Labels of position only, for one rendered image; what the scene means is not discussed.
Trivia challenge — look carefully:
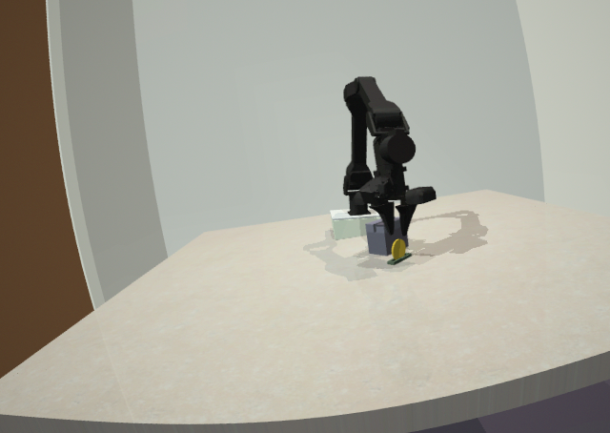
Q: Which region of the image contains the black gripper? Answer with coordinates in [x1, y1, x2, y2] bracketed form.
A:
[369, 163, 437, 236]

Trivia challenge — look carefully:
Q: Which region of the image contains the gold coin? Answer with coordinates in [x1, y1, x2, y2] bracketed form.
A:
[392, 239, 405, 259]

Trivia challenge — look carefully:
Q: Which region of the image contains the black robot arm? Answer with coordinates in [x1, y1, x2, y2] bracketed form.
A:
[343, 76, 416, 216]

